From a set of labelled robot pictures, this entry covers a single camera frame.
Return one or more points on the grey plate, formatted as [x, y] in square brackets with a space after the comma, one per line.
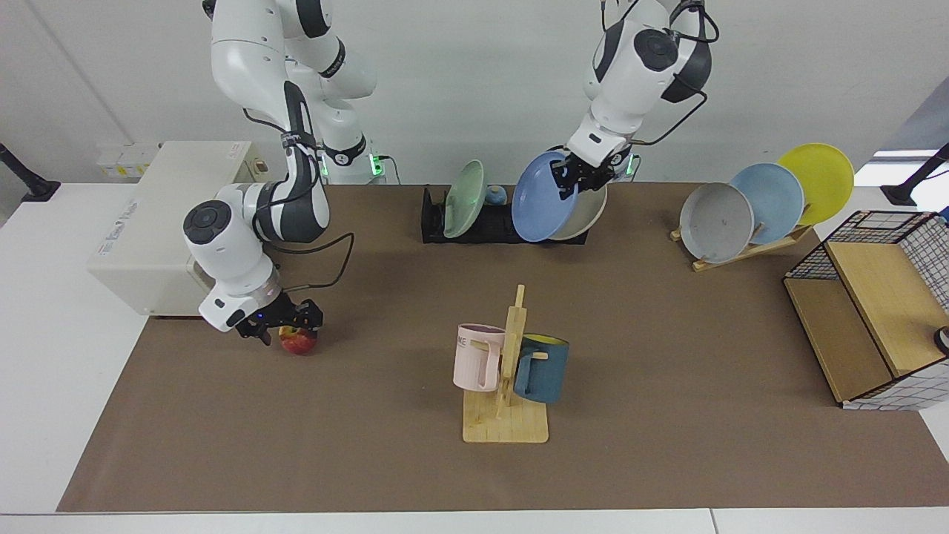
[715, 222]

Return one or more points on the dark blue cup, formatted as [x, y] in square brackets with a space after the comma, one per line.
[545, 374]

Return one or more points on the pink cup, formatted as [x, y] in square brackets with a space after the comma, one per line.
[474, 363]

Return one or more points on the black dish rack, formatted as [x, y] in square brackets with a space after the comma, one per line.
[431, 222]

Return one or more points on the small blue round thing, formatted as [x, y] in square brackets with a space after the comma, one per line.
[496, 196]

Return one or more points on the light blue plate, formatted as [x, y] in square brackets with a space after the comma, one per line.
[775, 200]

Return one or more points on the black round object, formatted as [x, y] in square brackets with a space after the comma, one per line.
[943, 340]

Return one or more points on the beige plate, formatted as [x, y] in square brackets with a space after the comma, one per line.
[587, 215]

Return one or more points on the brown table cloth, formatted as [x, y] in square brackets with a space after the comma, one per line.
[371, 415]

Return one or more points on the wooden cup stand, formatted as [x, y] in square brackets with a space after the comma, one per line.
[504, 426]

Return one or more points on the pale green plate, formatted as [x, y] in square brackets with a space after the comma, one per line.
[463, 200]

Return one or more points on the wooden plate rack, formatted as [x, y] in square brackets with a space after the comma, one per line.
[730, 256]

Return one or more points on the yellow plate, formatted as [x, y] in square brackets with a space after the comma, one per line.
[819, 174]

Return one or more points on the white wall socket boxes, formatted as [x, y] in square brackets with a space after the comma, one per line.
[122, 159]

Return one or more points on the pale toaster oven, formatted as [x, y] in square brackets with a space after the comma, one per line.
[148, 222]

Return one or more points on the black clamp stand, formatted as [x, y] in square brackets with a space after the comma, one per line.
[33, 189]
[901, 194]

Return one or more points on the red yellow apple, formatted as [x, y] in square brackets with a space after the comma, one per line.
[298, 343]

